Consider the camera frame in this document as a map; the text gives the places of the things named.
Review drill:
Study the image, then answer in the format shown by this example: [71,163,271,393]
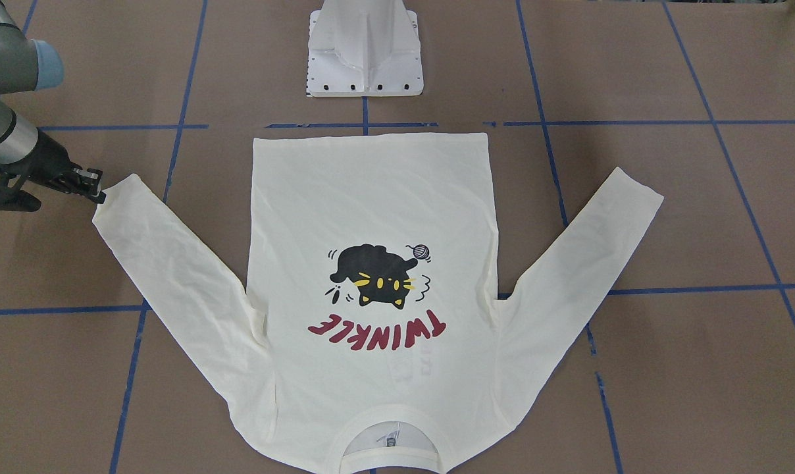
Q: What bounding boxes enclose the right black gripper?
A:
[16,132,107,204]

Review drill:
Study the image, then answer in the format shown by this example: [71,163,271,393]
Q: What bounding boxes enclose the cream long-sleeve cat shirt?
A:
[91,133,663,473]

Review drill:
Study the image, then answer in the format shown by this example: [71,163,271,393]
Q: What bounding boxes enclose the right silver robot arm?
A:
[0,1,106,212]

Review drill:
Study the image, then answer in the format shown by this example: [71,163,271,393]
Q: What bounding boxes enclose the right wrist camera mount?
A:
[0,159,41,212]

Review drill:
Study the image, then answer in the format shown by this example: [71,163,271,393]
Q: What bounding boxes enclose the white camera mast base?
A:
[305,1,424,98]

